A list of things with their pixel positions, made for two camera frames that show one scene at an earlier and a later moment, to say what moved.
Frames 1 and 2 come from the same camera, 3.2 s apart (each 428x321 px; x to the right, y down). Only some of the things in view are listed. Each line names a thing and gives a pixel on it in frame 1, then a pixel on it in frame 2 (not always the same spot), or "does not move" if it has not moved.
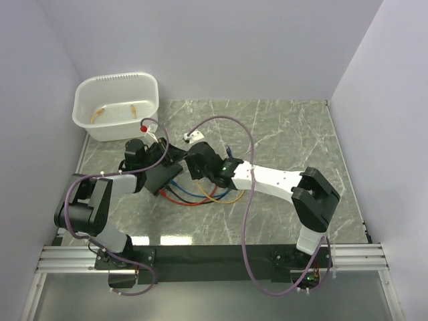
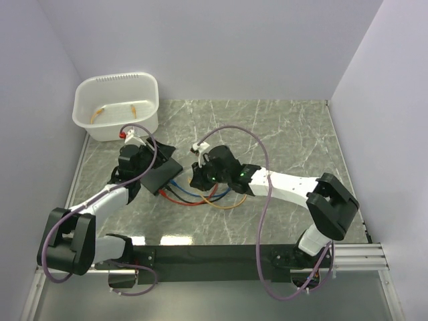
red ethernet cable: (161, 192) does not move
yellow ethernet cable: (228, 202) → (225, 208)
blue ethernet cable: (200, 196) does not move
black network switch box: (159, 176) does not move
